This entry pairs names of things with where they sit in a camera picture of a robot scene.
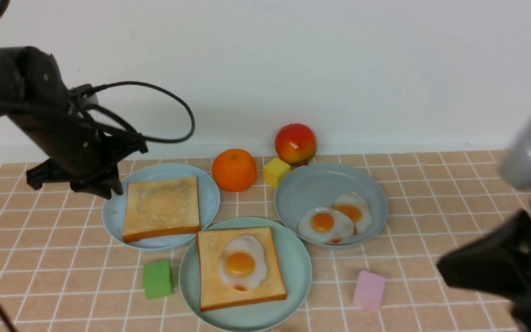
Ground red yellow apple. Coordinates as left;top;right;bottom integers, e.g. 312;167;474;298
274;123;318;166

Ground grey-blue plate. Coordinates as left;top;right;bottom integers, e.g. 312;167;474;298
274;163;389;248

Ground yellow cube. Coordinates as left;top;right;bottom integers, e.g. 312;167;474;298
263;157;291;189

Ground pink cube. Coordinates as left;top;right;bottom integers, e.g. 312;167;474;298
352;271;386;313

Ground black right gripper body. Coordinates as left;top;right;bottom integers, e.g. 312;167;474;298
437;210;531;332

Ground green cube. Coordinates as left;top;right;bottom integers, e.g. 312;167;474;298
142;260;174;300

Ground black cable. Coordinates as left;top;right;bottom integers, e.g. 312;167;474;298
0;0;196;332

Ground orange fruit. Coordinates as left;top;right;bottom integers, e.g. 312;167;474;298
211;148;257;192

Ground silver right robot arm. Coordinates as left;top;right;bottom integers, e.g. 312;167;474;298
437;120;531;332

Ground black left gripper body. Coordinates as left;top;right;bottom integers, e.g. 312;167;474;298
9;84;148;180

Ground toast slice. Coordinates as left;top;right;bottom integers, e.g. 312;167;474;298
122;176;202;243
196;226;287;312

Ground fried egg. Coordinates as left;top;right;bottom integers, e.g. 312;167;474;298
218;234;268;291
297;207;355;244
331;192;372;235

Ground green plate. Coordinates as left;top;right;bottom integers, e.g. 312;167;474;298
179;217;313;332

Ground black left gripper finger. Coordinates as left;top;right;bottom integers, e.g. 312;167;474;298
70;173;124;200
26;159;72;190

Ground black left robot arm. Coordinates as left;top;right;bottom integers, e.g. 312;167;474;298
0;47;148;200

